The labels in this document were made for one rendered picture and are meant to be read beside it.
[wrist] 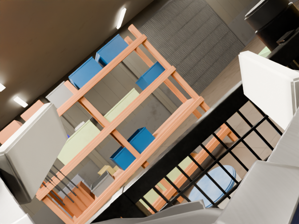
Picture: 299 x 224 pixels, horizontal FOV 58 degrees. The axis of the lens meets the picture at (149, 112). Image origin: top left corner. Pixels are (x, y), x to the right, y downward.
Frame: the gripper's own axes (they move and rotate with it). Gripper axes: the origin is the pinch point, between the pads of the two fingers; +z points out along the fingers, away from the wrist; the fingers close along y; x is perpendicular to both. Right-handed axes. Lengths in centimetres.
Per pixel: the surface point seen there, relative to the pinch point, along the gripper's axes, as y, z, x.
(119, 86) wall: -151, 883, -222
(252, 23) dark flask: 18.8, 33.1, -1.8
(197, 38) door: 164, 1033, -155
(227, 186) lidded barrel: 29, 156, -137
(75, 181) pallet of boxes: -330, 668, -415
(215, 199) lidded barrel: 17, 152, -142
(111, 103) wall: -191, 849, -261
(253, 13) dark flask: 18.9, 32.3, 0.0
